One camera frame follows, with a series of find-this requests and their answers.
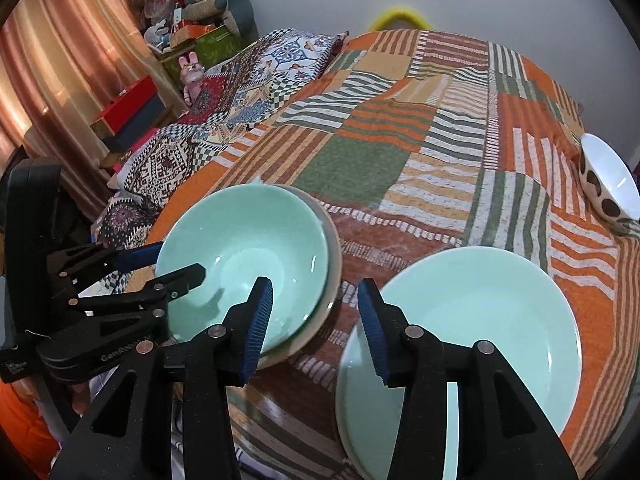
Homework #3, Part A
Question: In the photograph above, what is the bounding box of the orange curtain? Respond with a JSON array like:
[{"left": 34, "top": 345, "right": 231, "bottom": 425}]
[{"left": 0, "top": 0, "right": 186, "bottom": 221}]

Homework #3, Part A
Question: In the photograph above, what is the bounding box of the pink rabbit toy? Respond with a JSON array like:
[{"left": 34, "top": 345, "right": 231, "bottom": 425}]
[{"left": 179, "top": 51, "right": 207, "bottom": 108}]

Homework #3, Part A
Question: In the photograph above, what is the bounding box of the person's orange clothing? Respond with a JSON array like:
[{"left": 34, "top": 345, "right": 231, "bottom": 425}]
[{"left": 0, "top": 380, "right": 53, "bottom": 461}]

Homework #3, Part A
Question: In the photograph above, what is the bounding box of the orange striped patchwork blanket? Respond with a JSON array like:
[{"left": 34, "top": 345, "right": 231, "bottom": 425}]
[{"left": 145, "top": 30, "right": 636, "bottom": 480}]

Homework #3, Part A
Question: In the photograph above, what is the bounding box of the mint green plate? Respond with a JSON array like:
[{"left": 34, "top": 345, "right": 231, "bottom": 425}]
[{"left": 345, "top": 252, "right": 576, "bottom": 480}]

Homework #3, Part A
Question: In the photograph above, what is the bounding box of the white brown-spotted bowl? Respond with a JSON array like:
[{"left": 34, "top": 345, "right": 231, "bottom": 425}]
[{"left": 579, "top": 132, "right": 640, "bottom": 234}]

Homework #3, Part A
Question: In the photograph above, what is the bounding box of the beige bowl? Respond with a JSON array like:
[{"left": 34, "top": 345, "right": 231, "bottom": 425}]
[{"left": 252, "top": 184, "right": 344, "bottom": 369}]

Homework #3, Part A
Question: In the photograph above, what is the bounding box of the orange box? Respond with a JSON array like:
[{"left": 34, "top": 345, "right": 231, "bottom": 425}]
[{"left": 170, "top": 24, "right": 221, "bottom": 46}]

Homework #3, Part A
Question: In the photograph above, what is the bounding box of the geometric patterned blanket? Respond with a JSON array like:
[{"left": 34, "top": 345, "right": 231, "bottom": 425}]
[{"left": 92, "top": 29, "right": 351, "bottom": 296}]

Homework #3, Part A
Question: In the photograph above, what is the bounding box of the green box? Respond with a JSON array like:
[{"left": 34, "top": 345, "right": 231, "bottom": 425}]
[{"left": 160, "top": 24, "right": 246, "bottom": 83}]

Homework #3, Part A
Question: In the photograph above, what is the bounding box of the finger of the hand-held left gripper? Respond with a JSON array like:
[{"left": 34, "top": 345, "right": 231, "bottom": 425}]
[
  {"left": 67, "top": 264, "right": 207, "bottom": 319},
  {"left": 46, "top": 241, "right": 166, "bottom": 289}
]

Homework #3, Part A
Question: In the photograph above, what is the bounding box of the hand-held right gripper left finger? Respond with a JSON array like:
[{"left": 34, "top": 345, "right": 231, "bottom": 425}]
[{"left": 50, "top": 276, "right": 275, "bottom": 480}]

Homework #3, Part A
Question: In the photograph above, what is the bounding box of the green plush toy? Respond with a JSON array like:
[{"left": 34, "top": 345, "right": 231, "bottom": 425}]
[{"left": 185, "top": 0, "right": 257, "bottom": 38}]

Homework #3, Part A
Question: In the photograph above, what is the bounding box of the red box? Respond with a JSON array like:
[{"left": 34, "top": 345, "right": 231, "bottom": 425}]
[{"left": 90, "top": 76, "right": 158, "bottom": 136}]

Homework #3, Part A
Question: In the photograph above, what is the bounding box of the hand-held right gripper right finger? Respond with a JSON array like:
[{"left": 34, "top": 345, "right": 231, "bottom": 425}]
[{"left": 357, "top": 277, "right": 574, "bottom": 480}]

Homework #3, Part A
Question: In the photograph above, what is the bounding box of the mint green bowl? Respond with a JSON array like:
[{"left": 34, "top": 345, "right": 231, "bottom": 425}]
[{"left": 155, "top": 183, "right": 332, "bottom": 356}]

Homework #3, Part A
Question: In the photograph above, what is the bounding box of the dark blue box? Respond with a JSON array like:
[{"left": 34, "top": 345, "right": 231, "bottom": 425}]
[{"left": 104, "top": 95, "right": 167, "bottom": 155}]

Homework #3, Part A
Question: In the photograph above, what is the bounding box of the large white plate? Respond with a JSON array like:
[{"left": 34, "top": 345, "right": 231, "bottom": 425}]
[{"left": 334, "top": 246, "right": 584, "bottom": 480}]

